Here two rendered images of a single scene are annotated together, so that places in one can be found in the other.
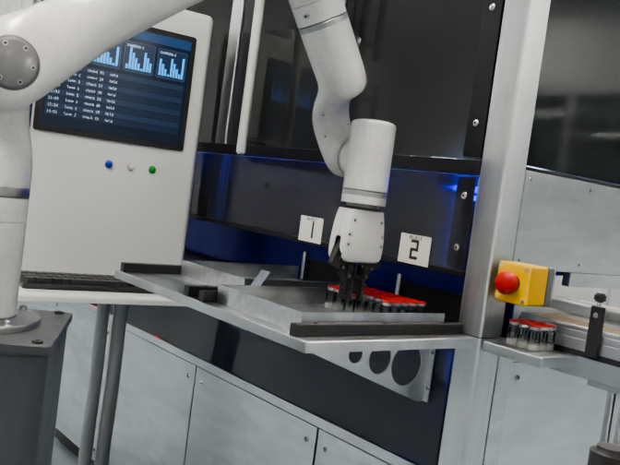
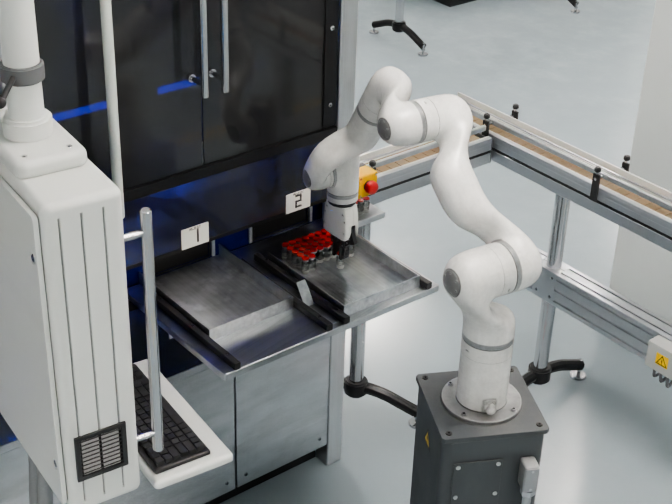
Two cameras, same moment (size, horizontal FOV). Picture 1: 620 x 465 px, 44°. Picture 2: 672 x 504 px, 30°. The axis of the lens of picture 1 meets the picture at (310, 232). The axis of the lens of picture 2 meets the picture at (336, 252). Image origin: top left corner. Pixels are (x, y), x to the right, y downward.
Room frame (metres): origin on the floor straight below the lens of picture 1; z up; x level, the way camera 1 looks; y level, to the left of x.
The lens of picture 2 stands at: (1.49, 2.87, 2.66)
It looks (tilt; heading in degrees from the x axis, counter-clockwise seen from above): 30 degrees down; 269
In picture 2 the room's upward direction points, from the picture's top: 2 degrees clockwise
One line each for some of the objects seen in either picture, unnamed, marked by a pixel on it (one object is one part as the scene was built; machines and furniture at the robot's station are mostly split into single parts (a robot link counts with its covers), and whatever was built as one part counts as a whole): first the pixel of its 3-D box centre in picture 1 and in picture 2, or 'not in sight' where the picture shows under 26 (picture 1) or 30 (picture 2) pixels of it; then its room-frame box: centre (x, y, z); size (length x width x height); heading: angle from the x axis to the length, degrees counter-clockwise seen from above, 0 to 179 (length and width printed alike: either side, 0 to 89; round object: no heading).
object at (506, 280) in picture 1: (507, 282); (370, 186); (1.37, -0.36, 0.99); 0.04 x 0.04 x 0.04; 39
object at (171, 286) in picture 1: (292, 304); (282, 290); (1.61, 0.02, 0.87); 0.70 x 0.48 x 0.02; 39
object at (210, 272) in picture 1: (273, 279); (215, 290); (1.78, 0.07, 0.90); 0.34 x 0.26 x 0.04; 129
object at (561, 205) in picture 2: not in sight; (550, 288); (0.74, -0.70, 0.46); 0.09 x 0.09 x 0.77; 39
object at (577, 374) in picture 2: not in sight; (538, 382); (0.74, -0.70, 0.07); 0.50 x 0.08 x 0.14; 39
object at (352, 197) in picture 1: (364, 199); (342, 194); (1.45, -0.09, 1.11); 0.09 x 0.08 x 0.03; 129
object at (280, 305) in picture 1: (330, 308); (342, 268); (1.45, -0.06, 0.90); 0.34 x 0.26 x 0.04; 129
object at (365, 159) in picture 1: (368, 155); (342, 167); (1.46, -0.09, 1.19); 0.09 x 0.08 x 0.13; 31
